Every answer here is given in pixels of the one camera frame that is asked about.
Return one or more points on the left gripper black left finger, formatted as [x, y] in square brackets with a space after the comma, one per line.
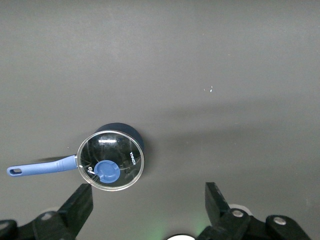
[77, 207]

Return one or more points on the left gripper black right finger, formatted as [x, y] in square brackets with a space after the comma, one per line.
[216, 205]

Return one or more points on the glass lid with blue knob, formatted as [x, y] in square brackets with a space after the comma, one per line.
[115, 152]

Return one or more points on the dark grey table mat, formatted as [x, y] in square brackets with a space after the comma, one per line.
[175, 62]

